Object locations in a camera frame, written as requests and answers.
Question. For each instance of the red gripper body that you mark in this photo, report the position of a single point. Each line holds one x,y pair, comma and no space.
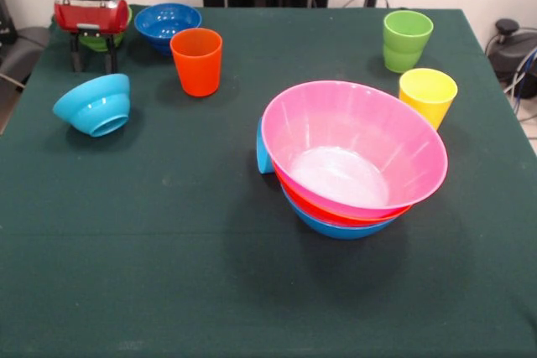
90,18

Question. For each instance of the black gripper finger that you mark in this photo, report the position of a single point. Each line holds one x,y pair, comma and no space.
76,54
111,54

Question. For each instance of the green ribbed bowl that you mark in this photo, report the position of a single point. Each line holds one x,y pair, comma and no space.
94,43

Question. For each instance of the light blue ribbed bowl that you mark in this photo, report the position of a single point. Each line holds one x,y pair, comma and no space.
92,102

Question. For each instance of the orange cup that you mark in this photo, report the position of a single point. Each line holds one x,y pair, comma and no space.
197,69

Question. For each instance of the light blue cup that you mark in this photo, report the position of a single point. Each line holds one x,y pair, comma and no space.
264,152

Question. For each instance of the large pink bowl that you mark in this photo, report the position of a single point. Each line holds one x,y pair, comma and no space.
356,131

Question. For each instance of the large orange bowl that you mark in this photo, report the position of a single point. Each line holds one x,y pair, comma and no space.
319,209

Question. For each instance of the large blue bowl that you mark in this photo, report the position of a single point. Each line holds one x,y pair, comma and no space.
340,230

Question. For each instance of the green cup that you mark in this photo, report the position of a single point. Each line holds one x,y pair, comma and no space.
407,39

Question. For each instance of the yellow cup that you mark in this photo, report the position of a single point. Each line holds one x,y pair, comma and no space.
425,98

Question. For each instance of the dark blue ribbed bowl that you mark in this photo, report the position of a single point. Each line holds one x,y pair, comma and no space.
168,22

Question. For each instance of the dark green tablecloth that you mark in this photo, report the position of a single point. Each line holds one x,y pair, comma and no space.
168,249

